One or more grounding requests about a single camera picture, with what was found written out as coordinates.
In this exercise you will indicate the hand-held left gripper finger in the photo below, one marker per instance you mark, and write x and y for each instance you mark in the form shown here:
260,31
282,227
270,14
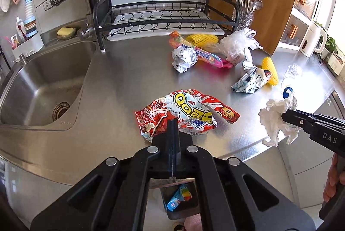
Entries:
169,139
175,139

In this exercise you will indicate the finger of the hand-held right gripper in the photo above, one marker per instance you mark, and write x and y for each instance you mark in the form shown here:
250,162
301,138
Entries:
295,119

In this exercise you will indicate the white tissue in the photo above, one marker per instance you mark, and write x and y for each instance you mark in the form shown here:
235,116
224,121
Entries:
272,117

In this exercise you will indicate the red snack bag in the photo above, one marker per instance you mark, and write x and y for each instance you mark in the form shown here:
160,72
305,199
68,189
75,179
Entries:
188,109

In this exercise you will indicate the clear plastic bottle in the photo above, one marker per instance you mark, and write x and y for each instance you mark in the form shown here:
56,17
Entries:
292,72

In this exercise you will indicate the yellow foam fruit net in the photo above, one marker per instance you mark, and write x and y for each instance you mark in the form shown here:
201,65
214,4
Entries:
200,40
271,69

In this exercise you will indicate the steel trash bin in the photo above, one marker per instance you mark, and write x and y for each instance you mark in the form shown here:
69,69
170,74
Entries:
188,206

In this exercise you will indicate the pink candy wrapper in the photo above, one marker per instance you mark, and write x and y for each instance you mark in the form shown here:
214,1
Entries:
207,56

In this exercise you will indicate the clear plastic bag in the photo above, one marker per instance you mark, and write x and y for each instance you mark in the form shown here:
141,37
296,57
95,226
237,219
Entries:
237,42

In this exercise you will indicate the person's right hand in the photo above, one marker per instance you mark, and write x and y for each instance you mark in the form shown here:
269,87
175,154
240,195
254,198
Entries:
330,185

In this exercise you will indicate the white blue snack packet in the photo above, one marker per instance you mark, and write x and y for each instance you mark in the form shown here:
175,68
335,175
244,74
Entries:
250,81

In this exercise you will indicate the blue candy wrapper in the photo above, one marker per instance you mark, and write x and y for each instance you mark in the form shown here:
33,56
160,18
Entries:
176,200

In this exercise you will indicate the crumpled silver wrapper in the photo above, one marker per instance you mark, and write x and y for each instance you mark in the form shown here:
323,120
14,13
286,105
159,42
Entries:
184,60

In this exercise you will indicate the white electric kettle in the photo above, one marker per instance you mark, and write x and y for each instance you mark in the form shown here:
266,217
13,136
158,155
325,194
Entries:
310,39

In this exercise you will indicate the green potted plant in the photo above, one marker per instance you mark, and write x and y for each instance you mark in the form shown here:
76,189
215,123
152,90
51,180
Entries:
331,43

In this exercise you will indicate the white drip tray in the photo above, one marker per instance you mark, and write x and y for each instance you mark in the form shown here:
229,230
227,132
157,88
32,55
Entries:
167,33

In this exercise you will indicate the clear cutlery holder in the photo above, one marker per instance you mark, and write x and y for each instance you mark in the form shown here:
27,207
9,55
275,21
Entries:
244,21

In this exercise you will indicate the small metal spoon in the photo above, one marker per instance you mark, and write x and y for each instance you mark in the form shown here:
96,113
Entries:
257,4

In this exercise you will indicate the black dish rack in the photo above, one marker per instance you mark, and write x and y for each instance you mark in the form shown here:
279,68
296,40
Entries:
99,15

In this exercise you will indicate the stainless steel sink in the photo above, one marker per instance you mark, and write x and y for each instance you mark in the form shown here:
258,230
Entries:
40,72

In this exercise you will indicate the yellow sponge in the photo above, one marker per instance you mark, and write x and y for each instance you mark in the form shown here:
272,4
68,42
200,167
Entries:
66,32

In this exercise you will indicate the white sink caddy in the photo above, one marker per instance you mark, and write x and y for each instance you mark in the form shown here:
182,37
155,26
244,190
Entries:
29,45

